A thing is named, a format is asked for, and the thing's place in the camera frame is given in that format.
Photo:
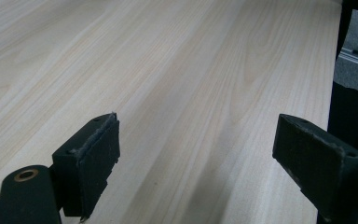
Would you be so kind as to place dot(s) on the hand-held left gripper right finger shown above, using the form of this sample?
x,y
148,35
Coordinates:
x,y
317,168

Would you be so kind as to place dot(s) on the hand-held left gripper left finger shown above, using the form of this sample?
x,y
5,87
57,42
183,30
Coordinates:
x,y
90,165

